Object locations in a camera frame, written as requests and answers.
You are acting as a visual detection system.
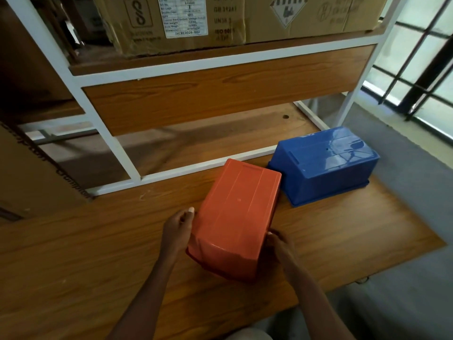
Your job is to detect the person's right hand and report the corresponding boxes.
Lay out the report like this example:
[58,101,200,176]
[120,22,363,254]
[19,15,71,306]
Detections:
[265,231,301,284]

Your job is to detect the person's left hand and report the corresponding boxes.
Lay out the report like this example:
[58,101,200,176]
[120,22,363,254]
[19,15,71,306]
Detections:
[160,207,195,263]

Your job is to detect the orange plastic bin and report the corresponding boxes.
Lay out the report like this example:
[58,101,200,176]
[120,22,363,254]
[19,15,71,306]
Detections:
[186,159,282,282]

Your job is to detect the person's left forearm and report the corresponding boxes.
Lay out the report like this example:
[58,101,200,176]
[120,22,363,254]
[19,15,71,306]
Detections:
[108,256,183,340]

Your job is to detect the person's right forearm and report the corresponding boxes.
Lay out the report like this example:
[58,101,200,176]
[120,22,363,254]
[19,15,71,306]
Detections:
[286,271,356,340]

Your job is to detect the blue plastic bin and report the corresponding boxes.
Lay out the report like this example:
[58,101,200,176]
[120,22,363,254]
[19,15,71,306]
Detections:
[267,127,380,208]

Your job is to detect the wooden shelf panel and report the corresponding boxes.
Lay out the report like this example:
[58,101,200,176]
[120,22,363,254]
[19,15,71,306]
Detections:
[82,45,376,136]

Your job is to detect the brown cardboard box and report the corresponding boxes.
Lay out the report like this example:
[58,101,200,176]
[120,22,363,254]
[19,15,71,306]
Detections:
[0,122,93,223]

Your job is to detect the large printed cardboard box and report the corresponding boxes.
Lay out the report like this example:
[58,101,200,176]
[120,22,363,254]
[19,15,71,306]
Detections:
[93,0,390,59]

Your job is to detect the black window grille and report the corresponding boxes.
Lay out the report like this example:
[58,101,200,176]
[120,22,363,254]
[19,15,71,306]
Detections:
[363,0,453,145]

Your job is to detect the white metal shelf frame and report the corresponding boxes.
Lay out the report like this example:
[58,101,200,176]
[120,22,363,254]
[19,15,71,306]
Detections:
[4,0,406,196]

